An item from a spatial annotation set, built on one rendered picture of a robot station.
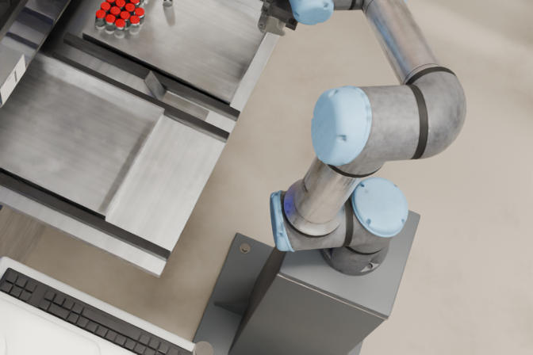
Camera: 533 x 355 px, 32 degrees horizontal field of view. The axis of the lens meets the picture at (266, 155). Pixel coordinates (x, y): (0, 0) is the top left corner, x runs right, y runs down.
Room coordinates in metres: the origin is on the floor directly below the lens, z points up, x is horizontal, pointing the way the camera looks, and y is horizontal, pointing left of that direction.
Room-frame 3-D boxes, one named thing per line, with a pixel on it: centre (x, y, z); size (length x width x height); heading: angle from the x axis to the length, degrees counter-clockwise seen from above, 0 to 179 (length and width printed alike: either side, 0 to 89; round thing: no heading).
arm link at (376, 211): (0.79, -0.23, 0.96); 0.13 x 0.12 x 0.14; 119
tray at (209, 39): (1.07, 0.27, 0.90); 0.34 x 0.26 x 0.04; 87
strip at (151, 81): (0.89, 0.22, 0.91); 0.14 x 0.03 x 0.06; 88
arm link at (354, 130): (0.73, -0.12, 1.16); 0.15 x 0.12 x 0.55; 119
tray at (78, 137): (0.73, 0.40, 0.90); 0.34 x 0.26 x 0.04; 88
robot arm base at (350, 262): (0.80, -0.24, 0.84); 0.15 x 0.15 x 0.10
